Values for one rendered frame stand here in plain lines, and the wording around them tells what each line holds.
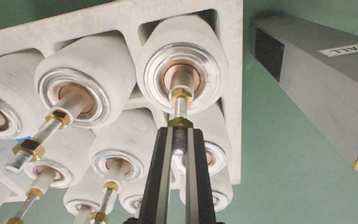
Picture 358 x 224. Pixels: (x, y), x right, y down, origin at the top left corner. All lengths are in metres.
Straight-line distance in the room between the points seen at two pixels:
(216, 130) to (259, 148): 0.43
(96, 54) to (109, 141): 0.11
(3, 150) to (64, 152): 0.30
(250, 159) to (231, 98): 0.44
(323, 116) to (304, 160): 0.55
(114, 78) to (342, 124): 0.22
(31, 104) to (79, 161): 0.11
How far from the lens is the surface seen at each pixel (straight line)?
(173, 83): 0.15
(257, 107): 0.54
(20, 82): 0.29
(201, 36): 0.17
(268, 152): 0.69
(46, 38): 0.29
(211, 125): 0.24
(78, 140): 0.34
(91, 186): 0.40
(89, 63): 0.20
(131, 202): 0.37
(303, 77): 0.25
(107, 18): 0.25
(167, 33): 0.17
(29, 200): 0.34
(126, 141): 0.25
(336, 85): 0.21
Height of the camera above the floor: 0.41
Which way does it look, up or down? 54 degrees down
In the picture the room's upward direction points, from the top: 177 degrees counter-clockwise
